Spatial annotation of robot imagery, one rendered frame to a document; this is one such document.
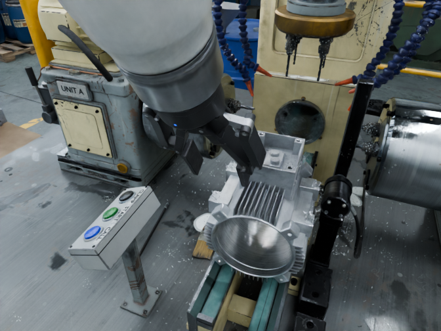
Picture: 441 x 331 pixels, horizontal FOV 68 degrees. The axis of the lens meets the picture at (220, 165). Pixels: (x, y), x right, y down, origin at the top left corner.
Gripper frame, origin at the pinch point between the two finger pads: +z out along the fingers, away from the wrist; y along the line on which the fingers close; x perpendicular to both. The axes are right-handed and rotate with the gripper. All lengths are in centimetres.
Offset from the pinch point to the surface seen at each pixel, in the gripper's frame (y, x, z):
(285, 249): -11.5, 5.4, 22.7
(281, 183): -8.6, -3.7, 10.9
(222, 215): -0.5, 5.1, 9.8
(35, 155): 86, -7, 49
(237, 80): 56, -125, 142
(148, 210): 14.5, 7.5, 12.3
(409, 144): -31.2, -23.5, 22.3
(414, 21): -81, -353, 276
